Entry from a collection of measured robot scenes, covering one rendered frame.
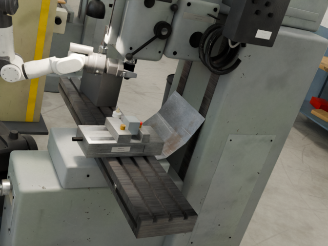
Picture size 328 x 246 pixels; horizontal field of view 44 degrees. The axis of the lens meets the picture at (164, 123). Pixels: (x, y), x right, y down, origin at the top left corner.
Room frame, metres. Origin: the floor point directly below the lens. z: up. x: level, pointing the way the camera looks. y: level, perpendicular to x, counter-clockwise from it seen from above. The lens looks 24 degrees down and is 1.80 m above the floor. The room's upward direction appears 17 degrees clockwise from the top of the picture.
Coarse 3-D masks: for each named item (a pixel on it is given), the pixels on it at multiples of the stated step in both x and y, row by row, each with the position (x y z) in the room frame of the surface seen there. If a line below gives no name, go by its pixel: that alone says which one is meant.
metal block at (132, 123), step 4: (124, 116) 1.58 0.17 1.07; (128, 116) 1.59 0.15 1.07; (132, 116) 1.60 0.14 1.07; (124, 120) 1.58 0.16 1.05; (128, 120) 1.56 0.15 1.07; (132, 120) 1.57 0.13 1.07; (136, 120) 1.58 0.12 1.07; (128, 124) 1.54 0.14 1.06; (132, 124) 1.55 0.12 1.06; (136, 124) 1.56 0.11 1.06; (128, 128) 1.54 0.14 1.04; (132, 128) 1.55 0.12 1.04; (136, 128) 1.56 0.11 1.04; (132, 132) 1.56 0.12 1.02; (136, 132) 1.57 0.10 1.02
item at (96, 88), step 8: (88, 80) 2.00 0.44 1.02; (96, 80) 1.94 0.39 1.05; (104, 80) 1.91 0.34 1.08; (112, 80) 1.94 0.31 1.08; (120, 80) 1.97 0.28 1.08; (80, 88) 2.06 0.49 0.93; (88, 88) 1.99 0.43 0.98; (96, 88) 1.93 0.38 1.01; (104, 88) 1.92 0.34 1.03; (112, 88) 1.95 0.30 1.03; (120, 88) 1.98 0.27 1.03; (88, 96) 1.98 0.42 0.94; (96, 96) 1.91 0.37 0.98; (104, 96) 1.93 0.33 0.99; (112, 96) 1.95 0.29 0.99; (96, 104) 1.90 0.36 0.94; (104, 104) 1.93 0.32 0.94; (112, 104) 1.96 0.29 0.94
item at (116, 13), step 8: (120, 0) 1.63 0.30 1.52; (112, 8) 1.65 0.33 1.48; (120, 8) 1.63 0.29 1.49; (112, 16) 1.63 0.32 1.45; (120, 16) 1.64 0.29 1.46; (112, 24) 1.62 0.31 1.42; (120, 24) 1.64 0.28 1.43; (112, 32) 1.63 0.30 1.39; (104, 40) 1.65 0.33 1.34; (112, 40) 1.63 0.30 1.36
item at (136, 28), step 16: (128, 0) 1.62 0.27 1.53; (144, 0) 1.59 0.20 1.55; (176, 0) 1.67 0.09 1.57; (128, 16) 1.59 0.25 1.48; (144, 16) 1.60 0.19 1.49; (160, 16) 1.64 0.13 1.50; (128, 32) 1.59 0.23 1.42; (144, 32) 1.61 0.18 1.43; (128, 48) 1.59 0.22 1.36; (144, 48) 1.62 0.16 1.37; (160, 48) 1.66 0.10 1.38
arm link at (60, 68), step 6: (54, 60) 1.58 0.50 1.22; (60, 60) 1.57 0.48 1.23; (66, 60) 1.57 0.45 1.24; (72, 60) 1.58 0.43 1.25; (78, 60) 1.58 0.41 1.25; (54, 66) 1.57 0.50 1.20; (60, 66) 1.57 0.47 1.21; (66, 66) 1.57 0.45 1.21; (72, 66) 1.58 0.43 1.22; (78, 66) 1.59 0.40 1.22; (54, 72) 1.59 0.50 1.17; (60, 72) 1.57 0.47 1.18; (66, 72) 1.58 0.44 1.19; (72, 72) 1.59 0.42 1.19
